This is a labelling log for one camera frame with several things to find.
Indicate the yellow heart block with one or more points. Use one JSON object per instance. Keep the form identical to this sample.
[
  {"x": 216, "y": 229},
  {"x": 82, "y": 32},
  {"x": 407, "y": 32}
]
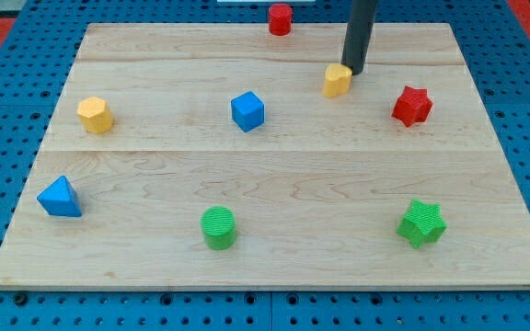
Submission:
[{"x": 337, "y": 80}]

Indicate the light wooden board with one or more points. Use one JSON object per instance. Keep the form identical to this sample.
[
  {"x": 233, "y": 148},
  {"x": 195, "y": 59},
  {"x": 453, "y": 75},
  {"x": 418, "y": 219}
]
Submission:
[{"x": 317, "y": 191}]

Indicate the red star block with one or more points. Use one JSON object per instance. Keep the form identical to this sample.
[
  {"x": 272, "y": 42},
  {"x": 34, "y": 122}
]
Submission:
[{"x": 412, "y": 106}]

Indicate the yellow hexagon block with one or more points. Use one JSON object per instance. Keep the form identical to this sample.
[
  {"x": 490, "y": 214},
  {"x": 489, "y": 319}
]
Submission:
[{"x": 95, "y": 115}]

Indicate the blue triangle block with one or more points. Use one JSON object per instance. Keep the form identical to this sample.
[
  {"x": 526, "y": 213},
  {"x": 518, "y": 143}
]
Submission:
[{"x": 60, "y": 199}]

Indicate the blue cube block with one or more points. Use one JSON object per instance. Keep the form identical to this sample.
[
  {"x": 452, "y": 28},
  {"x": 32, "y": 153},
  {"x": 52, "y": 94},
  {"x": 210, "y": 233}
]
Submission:
[{"x": 248, "y": 111}]

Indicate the green star block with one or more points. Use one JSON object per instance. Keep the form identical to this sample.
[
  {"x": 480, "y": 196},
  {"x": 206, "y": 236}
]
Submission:
[{"x": 422, "y": 223}]

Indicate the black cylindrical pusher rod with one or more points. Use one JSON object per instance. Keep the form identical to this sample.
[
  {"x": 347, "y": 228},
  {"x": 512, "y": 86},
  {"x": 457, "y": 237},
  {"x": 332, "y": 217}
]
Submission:
[{"x": 358, "y": 34}]

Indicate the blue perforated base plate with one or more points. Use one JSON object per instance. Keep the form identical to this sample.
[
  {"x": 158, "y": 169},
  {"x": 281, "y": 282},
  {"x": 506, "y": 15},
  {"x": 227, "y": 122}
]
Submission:
[{"x": 34, "y": 62}]

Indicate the green cylinder block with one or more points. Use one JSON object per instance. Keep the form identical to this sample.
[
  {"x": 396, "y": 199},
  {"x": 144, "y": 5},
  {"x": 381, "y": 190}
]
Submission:
[{"x": 218, "y": 228}]

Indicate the red cylinder block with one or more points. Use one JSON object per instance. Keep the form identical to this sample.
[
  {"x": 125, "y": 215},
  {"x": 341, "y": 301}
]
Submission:
[{"x": 280, "y": 17}]

